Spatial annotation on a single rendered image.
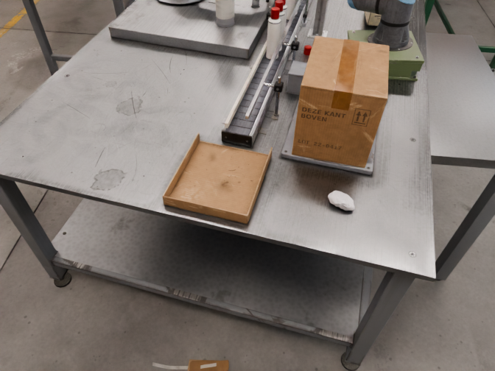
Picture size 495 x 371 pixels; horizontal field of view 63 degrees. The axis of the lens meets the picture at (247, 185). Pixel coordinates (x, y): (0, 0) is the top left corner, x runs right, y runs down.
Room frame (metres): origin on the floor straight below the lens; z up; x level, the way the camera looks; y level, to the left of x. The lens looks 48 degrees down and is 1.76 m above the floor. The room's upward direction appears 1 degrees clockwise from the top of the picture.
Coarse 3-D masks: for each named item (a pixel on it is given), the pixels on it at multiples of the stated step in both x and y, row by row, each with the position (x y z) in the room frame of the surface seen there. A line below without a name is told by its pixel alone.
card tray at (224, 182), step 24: (192, 144) 1.00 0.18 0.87; (216, 144) 1.04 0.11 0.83; (192, 168) 0.92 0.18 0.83; (216, 168) 0.92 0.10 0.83; (240, 168) 0.93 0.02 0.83; (264, 168) 0.89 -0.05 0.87; (168, 192) 0.80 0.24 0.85; (192, 192) 0.82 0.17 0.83; (216, 192) 0.82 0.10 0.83; (240, 192) 0.82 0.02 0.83; (216, 216) 0.73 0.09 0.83; (240, 216) 0.71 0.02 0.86
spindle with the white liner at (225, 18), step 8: (216, 0) 1.82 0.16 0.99; (224, 0) 1.80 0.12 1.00; (232, 0) 1.82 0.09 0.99; (216, 8) 1.82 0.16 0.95; (224, 8) 1.80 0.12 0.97; (232, 8) 1.82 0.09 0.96; (216, 16) 1.83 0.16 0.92; (224, 16) 1.80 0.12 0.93; (232, 16) 1.82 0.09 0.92; (224, 24) 1.80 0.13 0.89; (232, 24) 1.81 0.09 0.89
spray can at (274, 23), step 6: (276, 12) 1.52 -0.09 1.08; (270, 18) 1.54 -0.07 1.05; (276, 18) 1.52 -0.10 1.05; (270, 24) 1.52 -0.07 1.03; (276, 24) 1.52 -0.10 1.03; (270, 30) 1.52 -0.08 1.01; (276, 30) 1.52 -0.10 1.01; (270, 36) 1.52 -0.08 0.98; (276, 36) 1.52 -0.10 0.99; (270, 42) 1.52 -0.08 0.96; (276, 42) 1.52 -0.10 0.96; (270, 48) 1.52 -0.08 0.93; (270, 54) 1.52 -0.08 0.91
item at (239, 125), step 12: (300, 12) 1.97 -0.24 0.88; (288, 36) 1.73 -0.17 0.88; (264, 60) 1.51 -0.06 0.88; (276, 60) 1.52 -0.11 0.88; (264, 72) 1.42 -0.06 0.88; (252, 84) 1.34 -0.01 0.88; (252, 96) 1.26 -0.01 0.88; (264, 96) 1.26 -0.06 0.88; (240, 108) 1.18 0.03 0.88; (240, 120) 1.12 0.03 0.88; (252, 120) 1.12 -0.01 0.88; (240, 132) 1.05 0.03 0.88
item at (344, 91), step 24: (312, 48) 1.18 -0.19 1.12; (336, 48) 1.19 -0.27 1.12; (360, 48) 1.19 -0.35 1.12; (384, 48) 1.20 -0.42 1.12; (312, 72) 1.04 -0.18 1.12; (336, 72) 1.05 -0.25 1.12; (360, 72) 1.05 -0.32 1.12; (384, 72) 1.05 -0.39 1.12; (312, 96) 0.97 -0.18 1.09; (336, 96) 0.95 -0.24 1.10; (360, 96) 0.94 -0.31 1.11; (384, 96) 0.93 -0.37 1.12; (312, 120) 0.97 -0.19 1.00; (336, 120) 0.95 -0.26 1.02; (360, 120) 0.94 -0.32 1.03; (312, 144) 0.96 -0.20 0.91; (336, 144) 0.95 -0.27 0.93; (360, 144) 0.93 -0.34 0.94
